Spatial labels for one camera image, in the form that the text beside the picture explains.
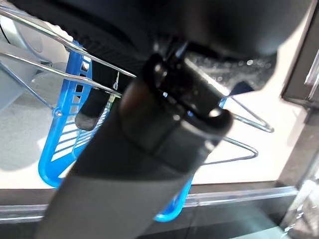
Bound black low display stand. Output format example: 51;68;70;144
281;0;319;125

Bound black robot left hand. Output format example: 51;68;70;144
9;0;315;239

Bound black store shelf board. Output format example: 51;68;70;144
0;180;319;239

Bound blue plastic shopping basket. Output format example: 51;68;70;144
0;4;275;223

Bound silver robot left leg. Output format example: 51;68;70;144
0;17;73;113

